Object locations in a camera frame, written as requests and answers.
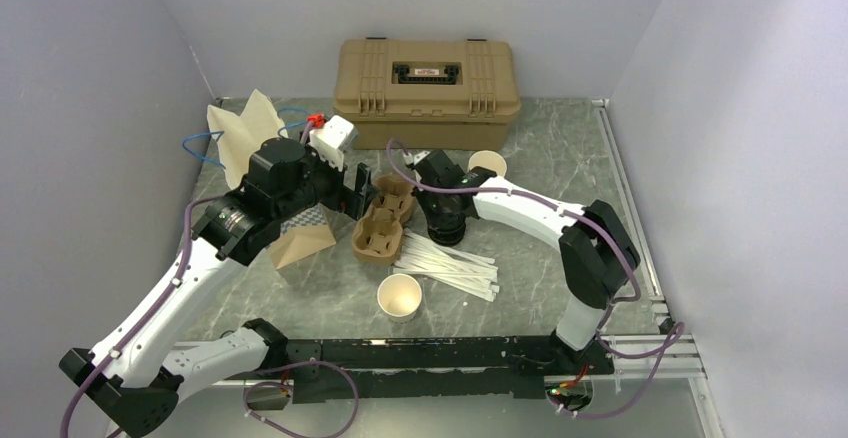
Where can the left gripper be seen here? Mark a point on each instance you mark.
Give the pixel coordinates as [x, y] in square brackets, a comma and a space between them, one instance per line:
[344, 199]

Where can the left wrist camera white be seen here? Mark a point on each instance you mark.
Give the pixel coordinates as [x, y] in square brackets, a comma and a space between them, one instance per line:
[333, 140]

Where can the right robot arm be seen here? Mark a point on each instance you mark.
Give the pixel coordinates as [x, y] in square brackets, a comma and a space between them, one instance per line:
[597, 254]

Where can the black cup lid stack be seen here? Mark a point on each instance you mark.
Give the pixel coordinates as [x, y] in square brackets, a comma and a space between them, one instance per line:
[447, 237]

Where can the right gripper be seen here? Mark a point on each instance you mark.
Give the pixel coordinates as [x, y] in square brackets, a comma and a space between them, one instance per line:
[422, 197]

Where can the aluminium side rail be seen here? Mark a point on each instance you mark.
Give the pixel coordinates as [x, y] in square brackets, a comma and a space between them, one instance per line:
[682, 360]

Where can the white paper cup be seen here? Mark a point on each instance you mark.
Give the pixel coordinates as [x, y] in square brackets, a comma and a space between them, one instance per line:
[399, 296]

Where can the green paper cup stack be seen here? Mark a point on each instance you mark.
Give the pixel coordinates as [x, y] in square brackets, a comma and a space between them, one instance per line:
[490, 160]

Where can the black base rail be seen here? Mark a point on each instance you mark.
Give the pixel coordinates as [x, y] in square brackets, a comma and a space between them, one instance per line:
[519, 366]

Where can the paper bag with blue handles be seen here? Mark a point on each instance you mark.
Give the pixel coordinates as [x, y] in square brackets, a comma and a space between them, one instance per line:
[248, 137]

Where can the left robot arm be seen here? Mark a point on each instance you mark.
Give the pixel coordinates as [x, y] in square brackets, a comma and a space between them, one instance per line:
[134, 375]

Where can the pile of wrapped straws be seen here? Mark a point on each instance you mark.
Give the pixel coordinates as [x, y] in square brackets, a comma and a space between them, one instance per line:
[473, 274]

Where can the tan plastic toolbox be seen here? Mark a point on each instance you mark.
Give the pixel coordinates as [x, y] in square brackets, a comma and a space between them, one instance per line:
[459, 95]

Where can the brown pulp cup carrier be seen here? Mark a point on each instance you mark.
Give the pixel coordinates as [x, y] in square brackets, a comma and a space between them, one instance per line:
[377, 237]

